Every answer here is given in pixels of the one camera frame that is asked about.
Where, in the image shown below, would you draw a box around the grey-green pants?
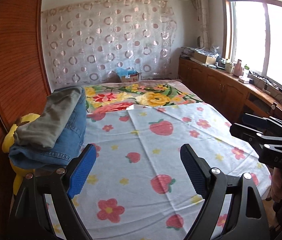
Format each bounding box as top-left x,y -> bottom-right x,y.
14,86 -> 83,150

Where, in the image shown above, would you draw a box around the right hand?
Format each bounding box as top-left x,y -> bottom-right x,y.
270,167 -> 282,203

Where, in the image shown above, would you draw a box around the yellow plush toy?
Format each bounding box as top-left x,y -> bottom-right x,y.
2,113 -> 41,196

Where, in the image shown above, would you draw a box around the long wooden cabinet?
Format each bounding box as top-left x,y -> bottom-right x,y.
178,57 -> 282,123

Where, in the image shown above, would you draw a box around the pink bottle on cabinet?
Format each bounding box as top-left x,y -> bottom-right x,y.
233,59 -> 244,77

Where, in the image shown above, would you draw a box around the blue denim jeans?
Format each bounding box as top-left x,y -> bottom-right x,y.
9,88 -> 86,170

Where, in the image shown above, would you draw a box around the white cup on cabinet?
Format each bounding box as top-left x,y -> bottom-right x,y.
225,62 -> 234,74

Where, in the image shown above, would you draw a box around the white strawberry flower blanket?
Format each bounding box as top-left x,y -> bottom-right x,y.
44,101 -> 272,240

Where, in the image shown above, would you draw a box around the cardboard box on cabinet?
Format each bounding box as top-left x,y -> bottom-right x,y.
194,51 -> 216,65

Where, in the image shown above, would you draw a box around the pink floral bedspread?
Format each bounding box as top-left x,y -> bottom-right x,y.
84,80 -> 203,113

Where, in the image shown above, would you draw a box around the cardboard box with blue bag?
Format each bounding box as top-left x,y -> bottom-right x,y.
116,68 -> 139,82

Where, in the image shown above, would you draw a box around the circle pattern sheer curtain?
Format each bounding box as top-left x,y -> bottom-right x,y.
42,0 -> 177,87

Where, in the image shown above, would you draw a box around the window with wooden frame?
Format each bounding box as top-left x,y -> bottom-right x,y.
222,0 -> 282,89

